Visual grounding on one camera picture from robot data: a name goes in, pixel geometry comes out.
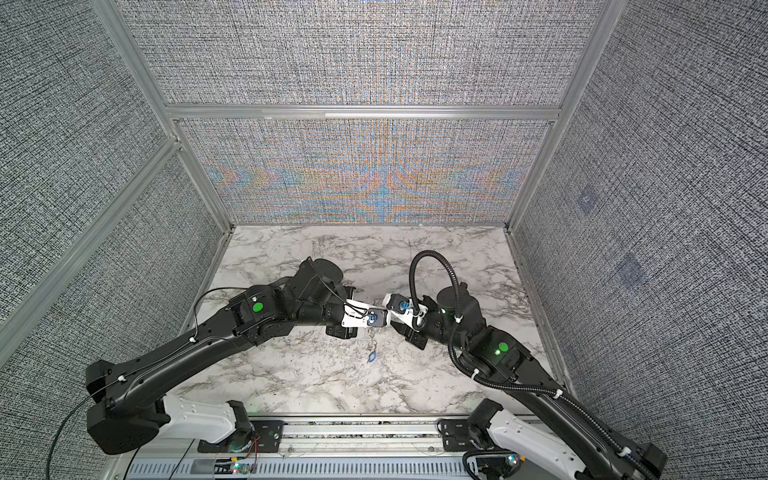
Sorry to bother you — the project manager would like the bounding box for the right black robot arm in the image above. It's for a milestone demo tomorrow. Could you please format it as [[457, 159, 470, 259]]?
[[383, 284, 667, 479]]

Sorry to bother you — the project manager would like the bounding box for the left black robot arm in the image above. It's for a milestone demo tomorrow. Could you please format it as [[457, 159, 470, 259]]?
[[84, 258, 370, 455]]

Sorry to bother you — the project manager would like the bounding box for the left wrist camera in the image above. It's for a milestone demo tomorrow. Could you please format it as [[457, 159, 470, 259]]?
[[341, 299, 388, 328]]

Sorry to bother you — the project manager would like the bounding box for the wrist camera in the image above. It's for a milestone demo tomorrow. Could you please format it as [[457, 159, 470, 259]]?
[[383, 293, 428, 331], [341, 299, 388, 328]]

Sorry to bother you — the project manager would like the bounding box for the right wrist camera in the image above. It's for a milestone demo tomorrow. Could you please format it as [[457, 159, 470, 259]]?
[[383, 293, 428, 331]]

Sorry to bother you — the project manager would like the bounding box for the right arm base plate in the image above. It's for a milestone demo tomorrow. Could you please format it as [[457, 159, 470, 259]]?
[[436, 416, 528, 454]]

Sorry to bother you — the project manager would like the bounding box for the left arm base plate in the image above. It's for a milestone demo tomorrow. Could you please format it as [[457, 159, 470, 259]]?
[[197, 420, 285, 455]]

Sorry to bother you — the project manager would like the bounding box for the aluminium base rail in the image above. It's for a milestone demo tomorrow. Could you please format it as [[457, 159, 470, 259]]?
[[107, 415, 619, 480]]

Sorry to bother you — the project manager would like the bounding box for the aluminium enclosure frame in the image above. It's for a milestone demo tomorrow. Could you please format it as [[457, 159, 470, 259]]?
[[1, 1, 627, 362]]

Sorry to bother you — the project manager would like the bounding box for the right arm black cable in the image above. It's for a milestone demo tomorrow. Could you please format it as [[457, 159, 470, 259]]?
[[408, 250, 661, 480]]

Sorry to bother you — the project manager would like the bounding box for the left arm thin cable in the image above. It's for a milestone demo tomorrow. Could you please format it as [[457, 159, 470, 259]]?
[[44, 286, 253, 480]]

